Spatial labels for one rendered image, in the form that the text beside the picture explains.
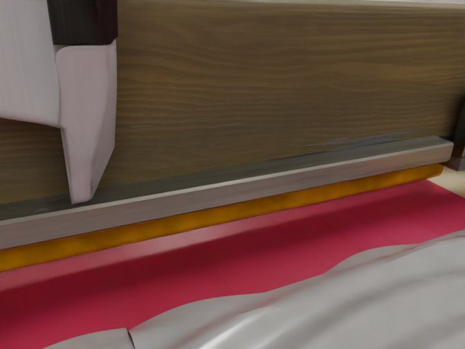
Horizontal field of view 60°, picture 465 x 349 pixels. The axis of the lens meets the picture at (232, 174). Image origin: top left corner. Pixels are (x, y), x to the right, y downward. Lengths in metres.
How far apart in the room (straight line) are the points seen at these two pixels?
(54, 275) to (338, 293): 0.11
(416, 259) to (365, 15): 0.10
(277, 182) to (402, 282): 0.06
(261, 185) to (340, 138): 0.05
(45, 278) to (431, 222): 0.19
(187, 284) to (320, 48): 0.11
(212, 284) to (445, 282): 0.09
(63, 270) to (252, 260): 0.08
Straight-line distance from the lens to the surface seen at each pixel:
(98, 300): 0.16
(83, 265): 0.18
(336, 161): 0.18
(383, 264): 0.18
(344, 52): 0.18
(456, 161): 0.25
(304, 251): 0.19
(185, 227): 0.18
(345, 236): 0.21
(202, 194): 0.15
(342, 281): 0.17
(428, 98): 0.23
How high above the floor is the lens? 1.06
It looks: 24 degrees down
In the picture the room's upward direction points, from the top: 2 degrees clockwise
